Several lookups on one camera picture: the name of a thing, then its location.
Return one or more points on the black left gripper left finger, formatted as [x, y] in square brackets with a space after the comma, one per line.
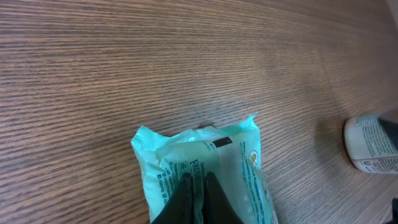
[180, 208]

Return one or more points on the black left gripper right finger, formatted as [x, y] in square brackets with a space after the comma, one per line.
[216, 207]

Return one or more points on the teal wipes packet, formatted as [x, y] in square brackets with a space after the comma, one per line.
[231, 153]

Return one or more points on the green lid jar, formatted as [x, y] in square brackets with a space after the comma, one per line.
[368, 146]

